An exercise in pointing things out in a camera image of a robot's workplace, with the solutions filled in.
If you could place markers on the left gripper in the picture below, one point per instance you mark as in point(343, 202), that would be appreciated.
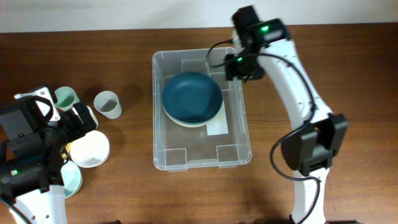
point(70, 119)

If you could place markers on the mint green small bowl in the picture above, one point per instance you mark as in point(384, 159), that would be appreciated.
point(72, 178)

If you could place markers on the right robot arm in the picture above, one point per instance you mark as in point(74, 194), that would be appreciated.
point(267, 47)

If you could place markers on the white small bowl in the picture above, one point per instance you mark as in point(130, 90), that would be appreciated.
point(92, 150)

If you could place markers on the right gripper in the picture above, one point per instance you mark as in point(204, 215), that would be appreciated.
point(232, 69)

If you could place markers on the clear plastic storage bin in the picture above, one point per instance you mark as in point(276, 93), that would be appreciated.
point(179, 148)

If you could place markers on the blue large bowl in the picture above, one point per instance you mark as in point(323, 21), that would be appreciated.
point(192, 97)

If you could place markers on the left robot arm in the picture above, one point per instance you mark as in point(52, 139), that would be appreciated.
point(32, 185)

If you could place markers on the cream white cup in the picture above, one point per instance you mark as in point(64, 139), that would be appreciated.
point(91, 114)

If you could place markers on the cream large bowl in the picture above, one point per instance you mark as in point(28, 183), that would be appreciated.
point(191, 125)
point(216, 116)

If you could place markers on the white label in bin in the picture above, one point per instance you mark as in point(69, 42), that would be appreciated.
point(218, 125)

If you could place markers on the mint green cup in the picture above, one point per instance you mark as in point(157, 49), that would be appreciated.
point(66, 98)

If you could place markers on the yellow small bowl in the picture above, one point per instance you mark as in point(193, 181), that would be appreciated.
point(66, 151)

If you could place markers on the grey cup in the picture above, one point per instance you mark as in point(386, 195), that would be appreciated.
point(108, 104)

